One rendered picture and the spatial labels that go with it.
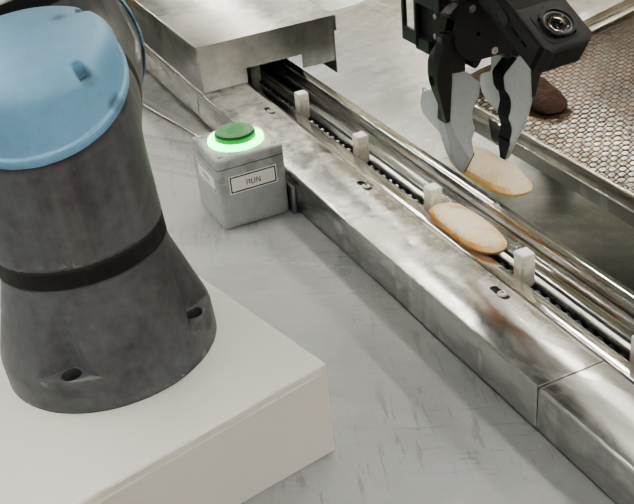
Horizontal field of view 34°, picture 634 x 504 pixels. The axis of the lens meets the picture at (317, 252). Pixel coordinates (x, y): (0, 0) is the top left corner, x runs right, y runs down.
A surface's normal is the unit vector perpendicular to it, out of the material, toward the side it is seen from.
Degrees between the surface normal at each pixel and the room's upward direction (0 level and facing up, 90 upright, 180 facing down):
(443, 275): 0
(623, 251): 0
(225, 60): 90
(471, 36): 90
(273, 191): 90
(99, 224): 87
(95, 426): 4
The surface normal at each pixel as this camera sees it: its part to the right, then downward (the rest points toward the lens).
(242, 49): 0.44, 0.43
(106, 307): 0.32, 0.14
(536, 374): -0.08, -0.85
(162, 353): 0.59, 0.01
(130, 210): 0.81, 0.18
